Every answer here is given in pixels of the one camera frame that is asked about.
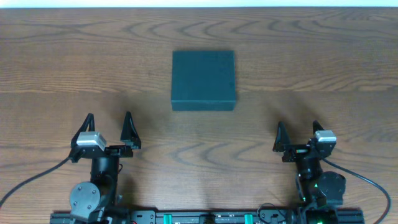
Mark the black gift box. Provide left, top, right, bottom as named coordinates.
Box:
left=171, top=50, right=237, bottom=111

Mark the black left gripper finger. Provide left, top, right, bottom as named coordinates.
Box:
left=120, top=111, right=141, bottom=149
left=70, top=113, right=95, bottom=148

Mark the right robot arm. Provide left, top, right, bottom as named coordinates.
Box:
left=272, top=121, right=346, bottom=223

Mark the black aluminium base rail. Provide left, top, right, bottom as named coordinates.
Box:
left=49, top=207, right=365, bottom=224

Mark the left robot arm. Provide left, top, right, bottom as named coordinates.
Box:
left=68, top=111, right=141, bottom=223

